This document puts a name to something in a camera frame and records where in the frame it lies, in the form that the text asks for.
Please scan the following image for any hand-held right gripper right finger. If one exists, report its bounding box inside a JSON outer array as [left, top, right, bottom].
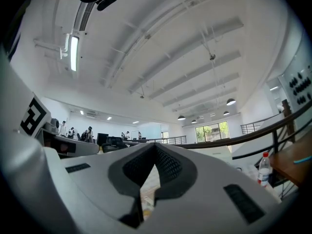
[[140, 142, 281, 234]]

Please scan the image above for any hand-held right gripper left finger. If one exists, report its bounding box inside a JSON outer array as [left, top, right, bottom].
[[43, 142, 157, 234]]

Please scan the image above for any brown wooden door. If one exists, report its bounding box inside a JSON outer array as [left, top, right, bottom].
[[281, 98, 293, 121]]

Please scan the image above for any black office chair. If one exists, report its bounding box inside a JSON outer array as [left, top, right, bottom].
[[101, 136, 128, 154]]

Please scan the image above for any black monitor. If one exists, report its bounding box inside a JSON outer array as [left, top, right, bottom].
[[97, 132, 109, 146]]

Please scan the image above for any clear bottle red cap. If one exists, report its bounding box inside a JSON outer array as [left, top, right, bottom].
[[257, 151, 273, 188]]

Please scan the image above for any large window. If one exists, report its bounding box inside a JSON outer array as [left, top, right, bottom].
[[195, 120, 230, 143]]

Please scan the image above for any grey metal balcony railing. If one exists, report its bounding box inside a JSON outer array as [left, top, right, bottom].
[[147, 135, 187, 145]]

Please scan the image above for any dark curved handrail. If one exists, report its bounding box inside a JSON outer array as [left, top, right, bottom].
[[170, 100, 312, 161]]

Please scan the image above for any brown wooden table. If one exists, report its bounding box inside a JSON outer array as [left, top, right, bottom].
[[268, 135, 312, 188]]

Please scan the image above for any long ceiling tube light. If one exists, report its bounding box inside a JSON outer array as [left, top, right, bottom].
[[69, 35, 79, 72]]

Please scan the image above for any white board with black items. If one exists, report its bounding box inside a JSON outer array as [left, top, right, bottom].
[[277, 64, 312, 114]]

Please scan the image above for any ceiling air vent grille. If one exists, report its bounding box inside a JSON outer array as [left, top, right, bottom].
[[78, 1, 96, 32]]

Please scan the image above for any blue cable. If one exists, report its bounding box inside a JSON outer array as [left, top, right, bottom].
[[293, 155, 312, 165]]

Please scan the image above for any black head-worn camera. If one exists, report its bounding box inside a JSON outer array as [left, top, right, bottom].
[[78, 0, 120, 12]]

